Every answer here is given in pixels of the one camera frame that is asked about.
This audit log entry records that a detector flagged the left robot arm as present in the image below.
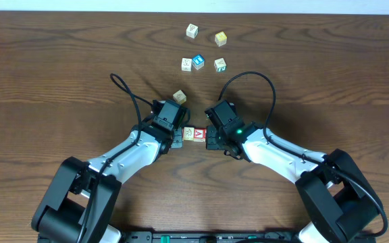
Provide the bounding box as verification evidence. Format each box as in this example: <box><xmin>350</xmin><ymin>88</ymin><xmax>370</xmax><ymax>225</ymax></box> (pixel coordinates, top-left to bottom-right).
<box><xmin>31</xmin><ymin>103</ymin><xmax>190</xmax><ymax>243</ymax></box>

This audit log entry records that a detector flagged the red A block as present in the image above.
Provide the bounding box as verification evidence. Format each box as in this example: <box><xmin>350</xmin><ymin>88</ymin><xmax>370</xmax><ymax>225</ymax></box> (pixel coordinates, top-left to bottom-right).
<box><xmin>193</xmin><ymin>128</ymin><xmax>207</xmax><ymax>142</ymax></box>

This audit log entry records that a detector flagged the blue top block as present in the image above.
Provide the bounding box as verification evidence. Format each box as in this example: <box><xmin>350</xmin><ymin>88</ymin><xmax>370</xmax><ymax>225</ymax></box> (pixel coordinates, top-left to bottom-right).
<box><xmin>192</xmin><ymin>54</ymin><xmax>205</xmax><ymax>70</ymax></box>

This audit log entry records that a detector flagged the white block top left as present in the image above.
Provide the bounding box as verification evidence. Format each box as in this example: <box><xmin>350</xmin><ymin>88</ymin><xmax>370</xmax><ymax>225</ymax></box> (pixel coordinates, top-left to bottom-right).
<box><xmin>186</xmin><ymin>24</ymin><xmax>199</xmax><ymax>38</ymax></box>

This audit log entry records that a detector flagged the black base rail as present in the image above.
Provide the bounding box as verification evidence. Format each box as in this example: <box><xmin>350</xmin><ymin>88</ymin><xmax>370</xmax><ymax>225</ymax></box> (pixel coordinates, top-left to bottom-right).
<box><xmin>120</xmin><ymin>232</ymin><xmax>301</xmax><ymax>243</ymax></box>

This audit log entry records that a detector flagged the yellow top block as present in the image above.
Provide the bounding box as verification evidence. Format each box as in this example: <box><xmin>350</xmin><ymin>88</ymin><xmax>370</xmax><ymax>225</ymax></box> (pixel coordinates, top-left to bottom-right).
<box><xmin>215</xmin><ymin>31</ymin><xmax>228</xmax><ymax>47</ymax></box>

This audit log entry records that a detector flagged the white block green side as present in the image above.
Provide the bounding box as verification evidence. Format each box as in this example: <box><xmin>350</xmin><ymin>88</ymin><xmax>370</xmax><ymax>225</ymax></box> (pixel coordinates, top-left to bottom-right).
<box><xmin>214</xmin><ymin>58</ymin><xmax>227</xmax><ymax>72</ymax></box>

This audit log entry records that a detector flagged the white block yellow side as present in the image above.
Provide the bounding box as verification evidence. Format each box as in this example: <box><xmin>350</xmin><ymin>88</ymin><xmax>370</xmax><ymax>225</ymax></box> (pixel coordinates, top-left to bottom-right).
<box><xmin>183</xmin><ymin>127</ymin><xmax>195</xmax><ymax>141</ymax></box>

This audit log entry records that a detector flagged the white dragonfly block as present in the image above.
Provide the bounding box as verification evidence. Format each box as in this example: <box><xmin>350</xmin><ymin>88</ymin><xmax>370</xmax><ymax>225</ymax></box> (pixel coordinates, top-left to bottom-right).
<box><xmin>172</xmin><ymin>90</ymin><xmax>187</xmax><ymax>105</ymax></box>

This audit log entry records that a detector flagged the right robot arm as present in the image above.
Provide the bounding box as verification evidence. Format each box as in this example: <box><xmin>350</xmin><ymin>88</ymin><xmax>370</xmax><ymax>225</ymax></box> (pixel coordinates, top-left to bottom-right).
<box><xmin>206</xmin><ymin>121</ymin><xmax>388</xmax><ymax>242</ymax></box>

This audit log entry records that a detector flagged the right black cable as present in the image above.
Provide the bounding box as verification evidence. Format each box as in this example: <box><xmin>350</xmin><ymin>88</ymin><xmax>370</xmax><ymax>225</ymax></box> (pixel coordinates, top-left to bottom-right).
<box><xmin>217</xmin><ymin>71</ymin><xmax>389</xmax><ymax>239</ymax></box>

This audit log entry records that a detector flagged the white block number four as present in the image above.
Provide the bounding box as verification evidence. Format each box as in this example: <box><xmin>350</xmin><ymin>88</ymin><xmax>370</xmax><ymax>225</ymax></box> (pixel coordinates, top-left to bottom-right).
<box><xmin>181</xmin><ymin>58</ymin><xmax>192</xmax><ymax>72</ymax></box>

